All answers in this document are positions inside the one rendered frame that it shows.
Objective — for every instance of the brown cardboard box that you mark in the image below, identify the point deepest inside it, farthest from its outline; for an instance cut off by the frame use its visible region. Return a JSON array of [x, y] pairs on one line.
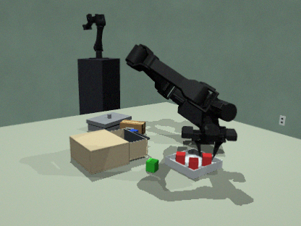
[[131, 124]]

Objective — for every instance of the red block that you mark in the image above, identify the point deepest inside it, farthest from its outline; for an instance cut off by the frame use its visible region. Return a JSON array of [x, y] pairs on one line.
[[180, 157], [193, 163], [207, 159]]

